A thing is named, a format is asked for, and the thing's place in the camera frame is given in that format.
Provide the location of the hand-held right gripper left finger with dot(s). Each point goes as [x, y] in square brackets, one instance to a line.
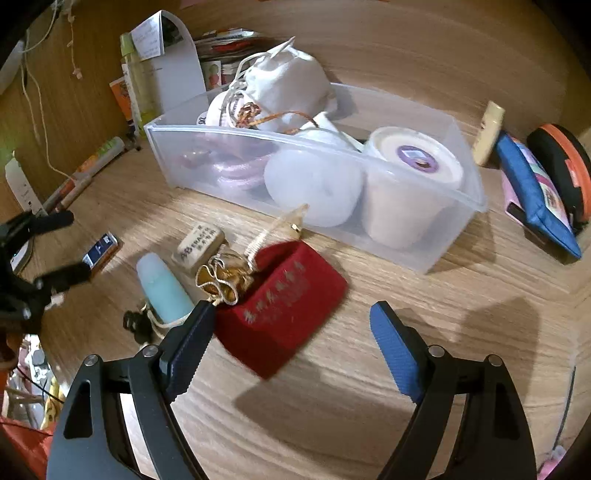
[189, 350]

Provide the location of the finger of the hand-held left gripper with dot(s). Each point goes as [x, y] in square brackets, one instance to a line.
[51, 222]
[64, 278]

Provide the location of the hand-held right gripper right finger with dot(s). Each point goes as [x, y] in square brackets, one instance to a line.
[397, 350]

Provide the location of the red velvet box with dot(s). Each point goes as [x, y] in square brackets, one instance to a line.
[281, 309]

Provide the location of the clear plastic storage box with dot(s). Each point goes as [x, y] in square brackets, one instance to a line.
[452, 240]

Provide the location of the lavender round case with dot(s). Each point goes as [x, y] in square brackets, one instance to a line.
[314, 184]

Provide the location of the wooden desktop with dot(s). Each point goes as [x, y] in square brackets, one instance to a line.
[323, 415]

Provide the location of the orange marker pen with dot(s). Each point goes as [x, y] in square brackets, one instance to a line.
[60, 196]

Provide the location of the small blue box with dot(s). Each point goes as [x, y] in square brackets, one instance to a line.
[99, 251]

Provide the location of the white stick pen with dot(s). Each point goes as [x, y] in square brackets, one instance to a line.
[83, 184]

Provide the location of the light blue tube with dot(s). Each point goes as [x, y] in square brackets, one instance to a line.
[164, 286]

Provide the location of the white tube with orange label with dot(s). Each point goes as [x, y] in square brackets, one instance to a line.
[99, 157]

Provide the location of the beige eraser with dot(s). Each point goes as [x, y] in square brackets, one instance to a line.
[198, 247]

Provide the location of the red bag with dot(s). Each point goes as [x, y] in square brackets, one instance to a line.
[18, 443]

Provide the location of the white folded paper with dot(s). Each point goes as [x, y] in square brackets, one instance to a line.
[180, 69]

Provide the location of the blue zip pouch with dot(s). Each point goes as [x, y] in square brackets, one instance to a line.
[535, 198]

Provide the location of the printed paper note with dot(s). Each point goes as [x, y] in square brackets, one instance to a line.
[147, 39]

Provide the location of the cream small tube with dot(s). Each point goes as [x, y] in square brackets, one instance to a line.
[488, 134]

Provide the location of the black and orange round case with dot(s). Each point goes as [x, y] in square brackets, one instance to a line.
[563, 170]

